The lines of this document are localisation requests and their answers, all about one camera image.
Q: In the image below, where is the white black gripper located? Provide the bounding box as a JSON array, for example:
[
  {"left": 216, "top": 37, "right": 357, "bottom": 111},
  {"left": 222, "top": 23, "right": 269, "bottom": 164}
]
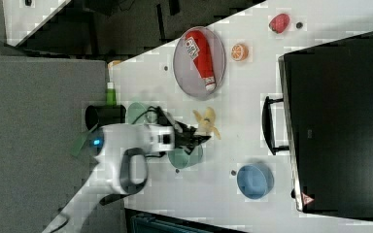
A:
[{"left": 148, "top": 121, "right": 210, "bottom": 154}]

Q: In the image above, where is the peeled yellow banana toy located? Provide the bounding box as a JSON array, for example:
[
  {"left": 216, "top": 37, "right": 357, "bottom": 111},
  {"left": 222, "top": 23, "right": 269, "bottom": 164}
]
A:
[{"left": 192, "top": 107, "right": 221, "bottom": 140}]

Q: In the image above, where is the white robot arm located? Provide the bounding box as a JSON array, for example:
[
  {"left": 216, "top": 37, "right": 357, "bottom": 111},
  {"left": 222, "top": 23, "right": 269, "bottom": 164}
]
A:
[{"left": 42, "top": 122, "right": 210, "bottom": 233}]

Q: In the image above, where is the black toaster oven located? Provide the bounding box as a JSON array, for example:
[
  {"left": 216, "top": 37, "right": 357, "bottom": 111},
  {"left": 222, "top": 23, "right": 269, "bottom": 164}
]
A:
[{"left": 262, "top": 31, "right": 373, "bottom": 221}]

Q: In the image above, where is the teal green cup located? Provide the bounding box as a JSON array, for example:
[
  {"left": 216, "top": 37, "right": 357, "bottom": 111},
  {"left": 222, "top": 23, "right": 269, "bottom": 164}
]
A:
[{"left": 168, "top": 146, "right": 203, "bottom": 169}]

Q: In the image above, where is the green oval dish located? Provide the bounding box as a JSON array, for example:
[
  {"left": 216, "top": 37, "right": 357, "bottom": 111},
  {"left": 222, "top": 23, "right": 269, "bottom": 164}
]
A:
[{"left": 126, "top": 102, "right": 156, "bottom": 124}]

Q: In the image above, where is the pink round plate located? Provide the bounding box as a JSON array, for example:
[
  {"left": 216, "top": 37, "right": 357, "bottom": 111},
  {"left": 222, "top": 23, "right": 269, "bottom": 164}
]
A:
[{"left": 173, "top": 27, "right": 226, "bottom": 100}]

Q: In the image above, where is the blue bowl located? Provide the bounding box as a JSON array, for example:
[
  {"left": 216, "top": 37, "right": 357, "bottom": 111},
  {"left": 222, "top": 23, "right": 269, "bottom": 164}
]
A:
[{"left": 237, "top": 163, "right": 274, "bottom": 200}]

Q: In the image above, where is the red ketchup bottle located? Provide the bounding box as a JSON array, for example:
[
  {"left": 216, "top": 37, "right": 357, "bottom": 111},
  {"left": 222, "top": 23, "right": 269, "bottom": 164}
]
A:
[{"left": 185, "top": 30, "right": 217, "bottom": 91}]

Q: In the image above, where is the green bottle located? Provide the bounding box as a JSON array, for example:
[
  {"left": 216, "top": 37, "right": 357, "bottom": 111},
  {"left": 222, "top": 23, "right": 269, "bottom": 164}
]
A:
[{"left": 106, "top": 82, "right": 117, "bottom": 106}]

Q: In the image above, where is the black cylindrical cup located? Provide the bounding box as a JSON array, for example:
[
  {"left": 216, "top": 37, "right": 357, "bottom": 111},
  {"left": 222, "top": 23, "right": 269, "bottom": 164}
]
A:
[{"left": 85, "top": 105, "right": 126, "bottom": 130}]

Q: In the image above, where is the orange slice toy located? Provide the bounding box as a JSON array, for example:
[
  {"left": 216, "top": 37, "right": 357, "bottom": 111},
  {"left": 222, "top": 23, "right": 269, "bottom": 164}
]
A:
[{"left": 231, "top": 44, "right": 249, "bottom": 61}]

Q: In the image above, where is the red strawberry toy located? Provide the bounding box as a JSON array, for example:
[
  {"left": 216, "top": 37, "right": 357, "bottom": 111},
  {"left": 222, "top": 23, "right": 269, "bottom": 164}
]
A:
[{"left": 269, "top": 14, "right": 290, "bottom": 34}]

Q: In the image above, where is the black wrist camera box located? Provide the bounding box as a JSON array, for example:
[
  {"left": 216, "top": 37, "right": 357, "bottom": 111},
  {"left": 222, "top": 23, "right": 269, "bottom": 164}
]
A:
[{"left": 155, "top": 107, "right": 183, "bottom": 133}]

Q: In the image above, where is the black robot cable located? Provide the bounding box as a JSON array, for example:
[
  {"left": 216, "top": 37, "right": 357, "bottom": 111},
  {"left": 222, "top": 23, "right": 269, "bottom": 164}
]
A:
[{"left": 131, "top": 106, "right": 163, "bottom": 125}]

